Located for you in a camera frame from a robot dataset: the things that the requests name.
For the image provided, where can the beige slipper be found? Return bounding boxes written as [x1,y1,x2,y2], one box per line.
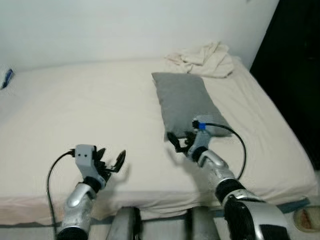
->
[292,206,320,233]

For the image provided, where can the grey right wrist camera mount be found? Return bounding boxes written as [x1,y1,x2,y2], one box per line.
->
[192,117,212,147]

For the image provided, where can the crumpled cream blanket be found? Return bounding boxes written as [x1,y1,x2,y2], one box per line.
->
[164,42,235,79]

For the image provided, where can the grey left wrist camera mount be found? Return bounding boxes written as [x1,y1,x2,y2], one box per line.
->
[74,144,98,178]

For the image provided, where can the grey left robot leg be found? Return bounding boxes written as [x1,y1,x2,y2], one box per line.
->
[106,206,142,240]

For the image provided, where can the cream sheeted bed mattress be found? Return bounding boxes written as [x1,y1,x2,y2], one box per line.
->
[0,56,319,226]

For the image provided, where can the grey blue bed base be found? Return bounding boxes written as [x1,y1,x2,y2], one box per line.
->
[215,196,311,217]

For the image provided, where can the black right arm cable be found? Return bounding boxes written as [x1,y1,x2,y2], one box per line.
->
[199,121,247,182]

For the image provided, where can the grey pillow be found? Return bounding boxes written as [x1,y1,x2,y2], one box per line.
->
[151,72,233,142]

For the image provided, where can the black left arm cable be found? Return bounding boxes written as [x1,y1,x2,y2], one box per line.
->
[46,150,76,238]

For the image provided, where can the grey robot leg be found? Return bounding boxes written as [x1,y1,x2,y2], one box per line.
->
[186,206,221,240]
[106,206,142,240]

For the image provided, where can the grey right robot leg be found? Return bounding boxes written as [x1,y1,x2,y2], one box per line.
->
[186,206,221,240]

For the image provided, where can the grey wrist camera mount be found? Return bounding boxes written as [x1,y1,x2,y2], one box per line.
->
[74,144,98,178]
[192,117,212,147]

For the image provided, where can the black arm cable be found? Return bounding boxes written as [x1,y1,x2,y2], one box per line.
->
[199,121,247,182]
[46,150,76,238]

